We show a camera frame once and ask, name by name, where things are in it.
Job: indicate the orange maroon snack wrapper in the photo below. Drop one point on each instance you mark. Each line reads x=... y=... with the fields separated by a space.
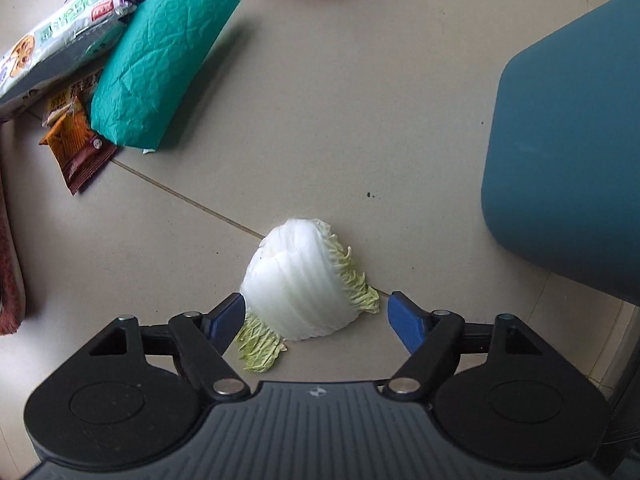
x=77 y=152

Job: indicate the purple white snack packet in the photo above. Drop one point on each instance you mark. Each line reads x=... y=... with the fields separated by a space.
x=55 y=45

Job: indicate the teal plastic bin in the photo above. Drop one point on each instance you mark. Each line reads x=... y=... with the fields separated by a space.
x=565 y=135

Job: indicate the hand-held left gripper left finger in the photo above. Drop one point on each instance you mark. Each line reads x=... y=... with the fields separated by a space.
x=225 y=320

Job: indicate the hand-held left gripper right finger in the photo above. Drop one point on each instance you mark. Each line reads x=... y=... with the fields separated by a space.
x=405 y=320

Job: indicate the teal paper sheet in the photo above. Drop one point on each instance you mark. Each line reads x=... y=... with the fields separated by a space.
x=150 y=70

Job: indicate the red woven mat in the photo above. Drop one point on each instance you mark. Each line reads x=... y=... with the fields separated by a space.
x=10 y=285

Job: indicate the napa cabbage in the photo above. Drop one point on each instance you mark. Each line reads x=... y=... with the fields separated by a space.
x=300 y=285

